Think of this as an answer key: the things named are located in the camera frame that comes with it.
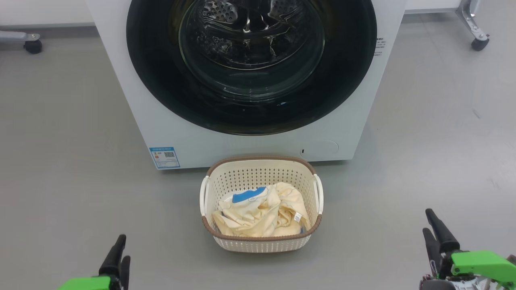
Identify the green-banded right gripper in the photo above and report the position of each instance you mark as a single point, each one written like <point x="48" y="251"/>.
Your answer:
<point x="479" y="264"/>

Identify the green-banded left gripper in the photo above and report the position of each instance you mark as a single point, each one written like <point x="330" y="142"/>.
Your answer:
<point x="86" y="284"/>

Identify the cream garment with blue collar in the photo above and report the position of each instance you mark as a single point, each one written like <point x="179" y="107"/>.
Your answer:
<point x="246" y="196"/>

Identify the cream garment with white tag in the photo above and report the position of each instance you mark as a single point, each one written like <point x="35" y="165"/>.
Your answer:
<point x="292" y="203"/>

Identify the washing machine glass door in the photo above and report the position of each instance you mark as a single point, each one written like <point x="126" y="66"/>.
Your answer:
<point x="161" y="80"/>

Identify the white front-load washing machine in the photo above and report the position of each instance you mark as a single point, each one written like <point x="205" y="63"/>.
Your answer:
<point x="161" y="133"/>

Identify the perforated steel washing machine drum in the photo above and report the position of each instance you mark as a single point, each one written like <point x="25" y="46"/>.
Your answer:
<point x="225" y="12"/>

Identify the blue energy label sticker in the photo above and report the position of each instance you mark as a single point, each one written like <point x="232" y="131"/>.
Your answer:
<point x="164" y="158"/>

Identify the cream perforated laundry basket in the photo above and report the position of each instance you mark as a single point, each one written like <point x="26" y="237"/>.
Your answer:
<point x="262" y="243"/>

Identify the metal stand leg with caster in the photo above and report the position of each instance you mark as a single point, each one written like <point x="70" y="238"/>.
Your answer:
<point x="479" y="43"/>

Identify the small printed warning sticker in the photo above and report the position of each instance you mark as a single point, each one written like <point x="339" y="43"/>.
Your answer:
<point x="379" y="46"/>

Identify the grey stand leg with caster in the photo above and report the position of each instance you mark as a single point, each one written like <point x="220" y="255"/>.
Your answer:
<point x="33" y="46"/>

